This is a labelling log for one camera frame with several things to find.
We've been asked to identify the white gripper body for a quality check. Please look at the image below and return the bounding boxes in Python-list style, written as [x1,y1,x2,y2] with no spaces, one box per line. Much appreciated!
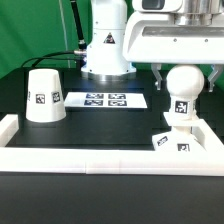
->
[123,12,224,64]

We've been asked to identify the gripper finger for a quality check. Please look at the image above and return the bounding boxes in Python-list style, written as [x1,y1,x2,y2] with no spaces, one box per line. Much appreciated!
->
[151,63,163,90]
[208,64,224,92]

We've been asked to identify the white lamp bulb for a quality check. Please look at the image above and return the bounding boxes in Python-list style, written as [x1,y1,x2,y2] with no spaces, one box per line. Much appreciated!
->
[166,65,204,120]

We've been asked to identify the white lamp base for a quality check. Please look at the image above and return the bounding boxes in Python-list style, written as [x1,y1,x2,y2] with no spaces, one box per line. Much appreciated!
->
[152,112,204,153]

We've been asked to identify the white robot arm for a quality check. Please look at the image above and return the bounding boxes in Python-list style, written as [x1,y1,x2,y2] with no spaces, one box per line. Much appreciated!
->
[82,0,224,86]

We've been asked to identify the white lamp shade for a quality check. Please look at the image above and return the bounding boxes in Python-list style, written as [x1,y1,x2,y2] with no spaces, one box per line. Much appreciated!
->
[26,69,66,123]

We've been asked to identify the white marker sheet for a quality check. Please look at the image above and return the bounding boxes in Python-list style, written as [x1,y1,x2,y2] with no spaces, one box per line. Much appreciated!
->
[65,92,147,109]

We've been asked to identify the white U-shaped fence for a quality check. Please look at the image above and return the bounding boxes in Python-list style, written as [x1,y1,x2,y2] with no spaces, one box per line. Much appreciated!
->
[0,114,224,176]

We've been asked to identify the black corrugated hose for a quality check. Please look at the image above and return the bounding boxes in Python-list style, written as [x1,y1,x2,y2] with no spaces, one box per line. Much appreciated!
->
[69,0,88,56]

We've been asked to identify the black cable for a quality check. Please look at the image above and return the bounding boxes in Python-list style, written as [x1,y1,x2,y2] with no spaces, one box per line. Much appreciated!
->
[20,50,84,69]

